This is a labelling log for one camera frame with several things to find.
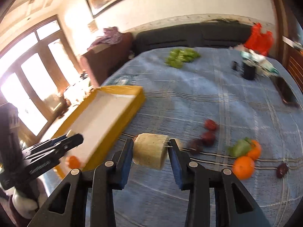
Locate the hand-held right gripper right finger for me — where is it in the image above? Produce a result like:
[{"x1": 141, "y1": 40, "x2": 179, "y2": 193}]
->
[{"x1": 168, "y1": 139, "x2": 273, "y2": 227}]

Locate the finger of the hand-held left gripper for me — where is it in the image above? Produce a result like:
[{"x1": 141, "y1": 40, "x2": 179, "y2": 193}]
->
[
  {"x1": 21, "y1": 134, "x2": 84, "y2": 158},
  {"x1": 23, "y1": 150, "x2": 68, "y2": 178}
]

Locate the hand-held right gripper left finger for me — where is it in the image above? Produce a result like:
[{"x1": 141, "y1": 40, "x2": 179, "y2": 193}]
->
[{"x1": 27, "y1": 138, "x2": 134, "y2": 227}]

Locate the dark purple plum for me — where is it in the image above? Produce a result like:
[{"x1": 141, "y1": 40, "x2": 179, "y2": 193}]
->
[
  {"x1": 201, "y1": 131, "x2": 216, "y2": 146},
  {"x1": 187, "y1": 139, "x2": 203, "y2": 155},
  {"x1": 276, "y1": 163, "x2": 290, "y2": 179}
]

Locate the yellow cardboard tray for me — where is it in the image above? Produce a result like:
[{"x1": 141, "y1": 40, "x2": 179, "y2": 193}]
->
[{"x1": 39, "y1": 85, "x2": 145, "y2": 180}]

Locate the red date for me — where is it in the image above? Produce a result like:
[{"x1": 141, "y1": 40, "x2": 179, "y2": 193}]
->
[{"x1": 204, "y1": 119, "x2": 219, "y2": 131}]

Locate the orange mandarin with green leaf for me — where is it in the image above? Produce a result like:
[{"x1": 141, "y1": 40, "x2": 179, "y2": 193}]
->
[{"x1": 228, "y1": 137, "x2": 262, "y2": 161}]

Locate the wooden glass door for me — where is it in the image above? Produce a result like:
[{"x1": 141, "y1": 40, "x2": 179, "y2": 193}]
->
[{"x1": 0, "y1": 14, "x2": 81, "y2": 138}]

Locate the blue plaid blanket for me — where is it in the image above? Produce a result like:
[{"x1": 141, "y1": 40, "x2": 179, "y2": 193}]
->
[{"x1": 44, "y1": 46, "x2": 303, "y2": 227}]

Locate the brown sofa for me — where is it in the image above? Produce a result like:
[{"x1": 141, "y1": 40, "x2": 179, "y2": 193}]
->
[{"x1": 79, "y1": 32, "x2": 134, "y2": 88}]

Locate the green lettuce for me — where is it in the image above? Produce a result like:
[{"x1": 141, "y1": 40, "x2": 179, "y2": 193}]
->
[{"x1": 164, "y1": 48, "x2": 201, "y2": 68}]

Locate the purple cloth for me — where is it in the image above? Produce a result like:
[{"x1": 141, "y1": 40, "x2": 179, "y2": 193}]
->
[{"x1": 87, "y1": 27, "x2": 123, "y2": 50}]

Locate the black box device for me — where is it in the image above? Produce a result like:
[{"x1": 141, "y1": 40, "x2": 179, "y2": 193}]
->
[{"x1": 241, "y1": 61, "x2": 256, "y2": 80}]

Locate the dark flat phone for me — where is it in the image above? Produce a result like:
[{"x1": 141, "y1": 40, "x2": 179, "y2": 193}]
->
[{"x1": 272, "y1": 76, "x2": 299, "y2": 108}]

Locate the black sofa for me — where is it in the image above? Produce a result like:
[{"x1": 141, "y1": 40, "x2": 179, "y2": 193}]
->
[{"x1": 133, "y1": 21, "x2": 255, "y2": 57}]

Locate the white green package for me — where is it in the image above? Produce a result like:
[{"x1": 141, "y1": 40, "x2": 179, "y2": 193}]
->
[{"x1": 239, "y1": 50, "x2": 280, "y2": 77}]

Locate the red plastic bag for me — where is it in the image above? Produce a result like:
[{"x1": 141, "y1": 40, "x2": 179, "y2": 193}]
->
[{"x1": 244, "y1": 23, "x2": 274, "y2": 57}]

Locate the wooden cabinet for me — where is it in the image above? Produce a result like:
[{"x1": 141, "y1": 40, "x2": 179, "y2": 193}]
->
[{"x1": 283, "y1": 35, "x2": 303, "y2": 95}]

